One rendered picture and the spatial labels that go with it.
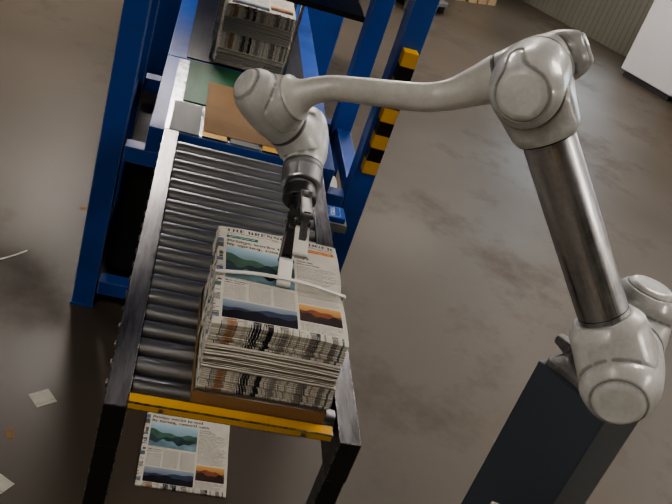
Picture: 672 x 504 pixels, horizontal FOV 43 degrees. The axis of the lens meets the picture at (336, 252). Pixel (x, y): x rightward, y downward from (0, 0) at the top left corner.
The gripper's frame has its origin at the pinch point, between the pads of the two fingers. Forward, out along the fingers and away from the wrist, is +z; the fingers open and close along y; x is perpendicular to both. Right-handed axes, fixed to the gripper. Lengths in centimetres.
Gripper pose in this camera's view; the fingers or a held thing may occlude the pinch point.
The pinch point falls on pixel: (291, 267)
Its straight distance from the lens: 176.2
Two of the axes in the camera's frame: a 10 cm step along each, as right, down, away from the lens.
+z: -0.7, 8.5, -5.2
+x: -9.5, -2.1, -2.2
